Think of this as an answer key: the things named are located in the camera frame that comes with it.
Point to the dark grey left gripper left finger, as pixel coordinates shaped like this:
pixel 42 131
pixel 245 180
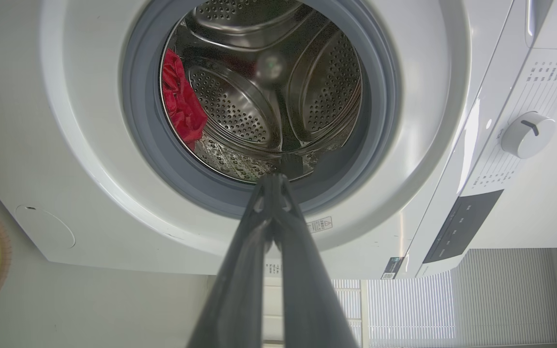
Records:
pixel 240 299

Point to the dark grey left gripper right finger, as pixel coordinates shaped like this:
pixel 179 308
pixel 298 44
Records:
pixel 307 299

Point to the red garment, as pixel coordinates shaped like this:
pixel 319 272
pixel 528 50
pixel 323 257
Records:
pixel 182 104

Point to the black washer display panel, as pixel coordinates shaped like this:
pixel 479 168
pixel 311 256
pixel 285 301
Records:
pixel 462 224

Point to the stainless steel washing machine drum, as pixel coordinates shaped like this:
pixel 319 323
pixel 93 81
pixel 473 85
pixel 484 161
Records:
pixel 240 106

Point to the grey warning triangle sticker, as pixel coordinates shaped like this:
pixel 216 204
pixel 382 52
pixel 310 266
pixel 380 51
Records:
pixel 320 224

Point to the black blue corner sticker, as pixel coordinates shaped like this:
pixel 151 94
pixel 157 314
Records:
pixel 392 268

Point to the white window blinds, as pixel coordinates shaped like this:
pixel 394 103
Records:
pixel 452 304

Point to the grey rubber door gasket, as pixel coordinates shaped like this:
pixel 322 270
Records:
pixel 143 125

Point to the round filter access cover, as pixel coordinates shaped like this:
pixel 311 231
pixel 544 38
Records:
pixel 45 227

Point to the white front-load washing machine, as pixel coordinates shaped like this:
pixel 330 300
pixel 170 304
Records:
pixel 90 145

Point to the white round program knob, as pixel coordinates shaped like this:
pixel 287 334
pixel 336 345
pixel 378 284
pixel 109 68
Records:
pixel 527 135

